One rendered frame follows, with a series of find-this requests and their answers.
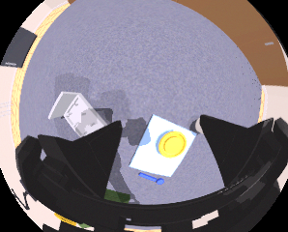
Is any white cylinder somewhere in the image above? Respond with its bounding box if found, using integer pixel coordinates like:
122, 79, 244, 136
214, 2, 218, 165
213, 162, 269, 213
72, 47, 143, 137
195, 119, 203, 134

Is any light blue flat mat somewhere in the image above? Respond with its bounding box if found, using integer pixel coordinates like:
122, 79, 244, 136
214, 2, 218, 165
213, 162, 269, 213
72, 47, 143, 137
129, 113, 197, 177

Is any yellow round plate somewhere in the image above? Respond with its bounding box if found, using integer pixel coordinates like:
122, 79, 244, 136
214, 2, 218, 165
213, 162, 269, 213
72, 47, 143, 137
158, 131, 187, 159

